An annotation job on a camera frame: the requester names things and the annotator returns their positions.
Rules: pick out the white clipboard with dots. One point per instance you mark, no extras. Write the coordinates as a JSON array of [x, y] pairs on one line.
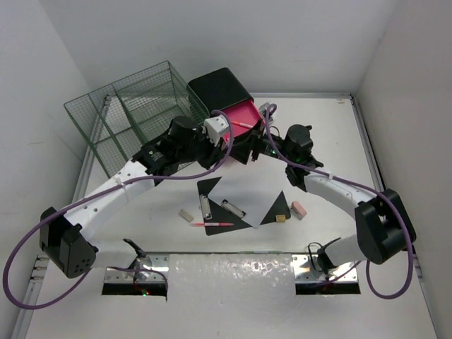
[[259, 197]]

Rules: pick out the pink top drawer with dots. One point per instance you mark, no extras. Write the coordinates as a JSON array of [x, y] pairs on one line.
[[242, 110]]

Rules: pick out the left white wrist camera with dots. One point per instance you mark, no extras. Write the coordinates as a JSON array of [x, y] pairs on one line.
[[216, 128]]

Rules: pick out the pink white pen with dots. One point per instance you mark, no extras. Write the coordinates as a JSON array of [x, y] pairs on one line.
[[211, 224]]

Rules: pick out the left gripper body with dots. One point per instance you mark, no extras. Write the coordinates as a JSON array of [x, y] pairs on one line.
[[201, 149]]

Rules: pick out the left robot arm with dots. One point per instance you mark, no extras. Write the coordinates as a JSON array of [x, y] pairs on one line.
[[68, 236]]

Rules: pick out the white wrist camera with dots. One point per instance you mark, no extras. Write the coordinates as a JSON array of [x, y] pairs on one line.
[[216, 128], [267, 109]]

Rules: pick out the orange pen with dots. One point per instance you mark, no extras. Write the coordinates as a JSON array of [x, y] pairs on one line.
[[247, 126]]

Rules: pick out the green wire mesh organizer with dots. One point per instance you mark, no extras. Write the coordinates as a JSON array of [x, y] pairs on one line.
[[117, 119]]

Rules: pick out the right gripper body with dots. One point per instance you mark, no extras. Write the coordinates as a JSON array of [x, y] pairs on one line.
[[264, 145]]

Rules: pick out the pink eraser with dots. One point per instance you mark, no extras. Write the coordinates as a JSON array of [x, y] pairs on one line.
[[298, 210]]

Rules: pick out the black drawer cabinet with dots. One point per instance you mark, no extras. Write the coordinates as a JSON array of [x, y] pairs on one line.
[[219, 89]]

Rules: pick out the black clipboard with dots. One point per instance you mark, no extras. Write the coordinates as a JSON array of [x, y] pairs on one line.
[[219, 214]]

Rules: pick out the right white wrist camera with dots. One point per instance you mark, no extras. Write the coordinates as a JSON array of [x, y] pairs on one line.
[[267, 109]]

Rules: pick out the beige eraser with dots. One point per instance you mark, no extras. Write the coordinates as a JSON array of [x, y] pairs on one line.
[[186, 216]]

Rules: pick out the small brown cube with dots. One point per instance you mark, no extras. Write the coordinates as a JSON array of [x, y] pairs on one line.
[[280, 218]]

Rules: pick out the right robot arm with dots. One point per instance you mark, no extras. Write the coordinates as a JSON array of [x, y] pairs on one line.
[[383, 227]]

